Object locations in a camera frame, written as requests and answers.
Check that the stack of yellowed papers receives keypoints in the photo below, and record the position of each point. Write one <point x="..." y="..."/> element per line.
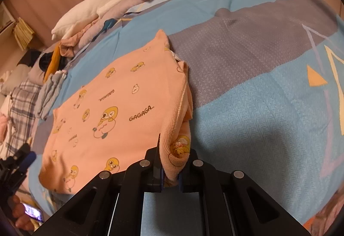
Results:
<point x="23" y="34"/>

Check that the navy garment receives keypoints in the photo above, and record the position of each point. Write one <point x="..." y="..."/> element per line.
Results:
<point x="44" y="60"/>

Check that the pink duck print garment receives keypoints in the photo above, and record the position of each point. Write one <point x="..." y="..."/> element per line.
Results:
<point x="107" y="90"/>

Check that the dusty pink garment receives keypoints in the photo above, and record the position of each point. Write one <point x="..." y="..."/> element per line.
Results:
<point x="74" y="42"/>

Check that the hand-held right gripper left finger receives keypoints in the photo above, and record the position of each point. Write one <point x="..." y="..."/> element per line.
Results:
<point x="161" y="180"/>

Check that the cream cloth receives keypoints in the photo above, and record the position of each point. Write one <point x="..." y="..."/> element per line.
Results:
<point x="12" y="80"/>

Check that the blue grey patterned blanket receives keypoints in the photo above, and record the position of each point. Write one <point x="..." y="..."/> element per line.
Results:
<point x="255" y="117"/>

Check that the white shelf cabinet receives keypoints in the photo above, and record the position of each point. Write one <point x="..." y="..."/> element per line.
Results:
<point x="6" y="23"/>

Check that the grey folded garment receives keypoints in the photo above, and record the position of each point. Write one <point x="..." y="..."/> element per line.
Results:
<point x="49" y="90"/>

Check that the mustard garment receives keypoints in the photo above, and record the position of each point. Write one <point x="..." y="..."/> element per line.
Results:
<point x="53" y="61"/>

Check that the plaid pillow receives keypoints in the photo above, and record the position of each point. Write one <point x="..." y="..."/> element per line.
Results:
<point x="21" y="107"/>

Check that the dark cloth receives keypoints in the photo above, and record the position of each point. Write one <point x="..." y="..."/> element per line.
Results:
<point x="28" y="57"/>

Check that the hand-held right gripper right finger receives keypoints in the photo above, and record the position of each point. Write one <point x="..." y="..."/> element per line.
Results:
<point x="180" y="182"/>

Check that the person's left hand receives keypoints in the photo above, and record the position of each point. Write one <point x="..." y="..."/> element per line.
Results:
<point x="18" y="214"/>

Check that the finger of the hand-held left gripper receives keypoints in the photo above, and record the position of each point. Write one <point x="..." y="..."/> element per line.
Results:
<point x="22" y="149"/>
<point x="29" y="159"/>

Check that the white goose plush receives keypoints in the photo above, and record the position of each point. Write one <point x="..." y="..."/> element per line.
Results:
<point x="80" y="12"/>

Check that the light pink pillow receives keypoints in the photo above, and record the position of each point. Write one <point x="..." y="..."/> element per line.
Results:
<point x="36" y="70"/>

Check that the smartphone with lit screen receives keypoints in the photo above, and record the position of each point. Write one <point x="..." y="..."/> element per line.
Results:
<point x="33" y="211"/>

